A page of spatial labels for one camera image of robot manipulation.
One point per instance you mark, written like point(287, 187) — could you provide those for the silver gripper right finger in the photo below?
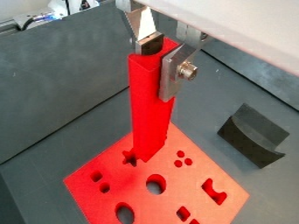
point(178, 67)

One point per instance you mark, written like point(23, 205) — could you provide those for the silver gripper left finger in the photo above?
point(148, 38)

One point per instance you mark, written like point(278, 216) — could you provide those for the red shape-sorter block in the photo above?
point(178, 188)

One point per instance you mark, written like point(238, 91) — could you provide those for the black curved holder stand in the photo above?
point(254, 136)

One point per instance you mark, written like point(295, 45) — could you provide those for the robot base equipment background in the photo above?
point(23, 14)

